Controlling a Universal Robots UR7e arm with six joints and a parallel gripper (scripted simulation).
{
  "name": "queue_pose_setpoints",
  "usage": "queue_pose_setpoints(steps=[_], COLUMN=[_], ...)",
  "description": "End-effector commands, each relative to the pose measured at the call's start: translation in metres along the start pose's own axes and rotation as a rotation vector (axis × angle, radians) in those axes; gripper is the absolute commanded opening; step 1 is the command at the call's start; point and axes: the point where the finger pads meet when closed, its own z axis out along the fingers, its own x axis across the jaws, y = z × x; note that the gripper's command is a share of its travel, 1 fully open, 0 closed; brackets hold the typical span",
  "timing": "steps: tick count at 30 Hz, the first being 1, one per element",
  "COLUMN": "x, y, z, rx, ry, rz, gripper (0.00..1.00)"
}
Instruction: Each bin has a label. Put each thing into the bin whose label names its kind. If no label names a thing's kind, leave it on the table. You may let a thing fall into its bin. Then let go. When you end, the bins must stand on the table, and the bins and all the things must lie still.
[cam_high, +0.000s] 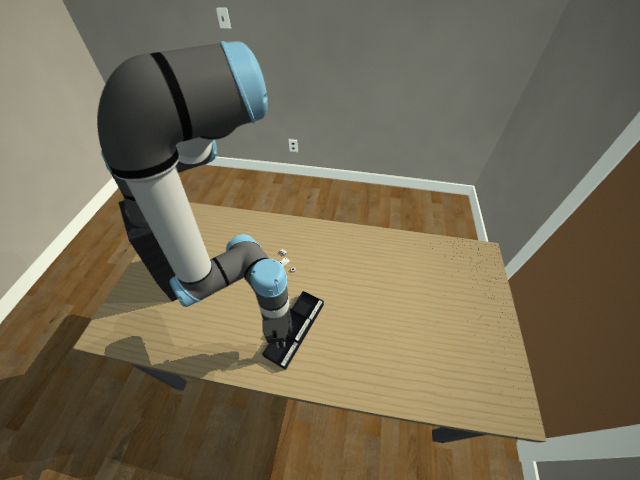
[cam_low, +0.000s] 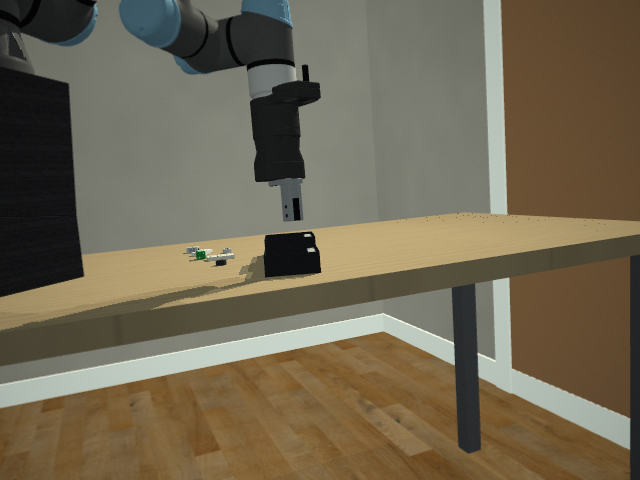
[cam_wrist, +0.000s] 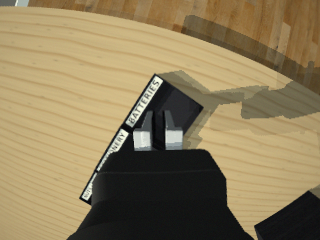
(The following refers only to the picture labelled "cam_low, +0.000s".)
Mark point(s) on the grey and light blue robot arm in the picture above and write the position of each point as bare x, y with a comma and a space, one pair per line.
261, 35

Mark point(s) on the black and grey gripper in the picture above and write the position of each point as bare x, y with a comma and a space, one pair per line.
276, 130

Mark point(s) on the black storage bins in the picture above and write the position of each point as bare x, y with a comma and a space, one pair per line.
291, 254

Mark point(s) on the white domino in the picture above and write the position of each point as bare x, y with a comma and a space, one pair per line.
220, 257
207, 251

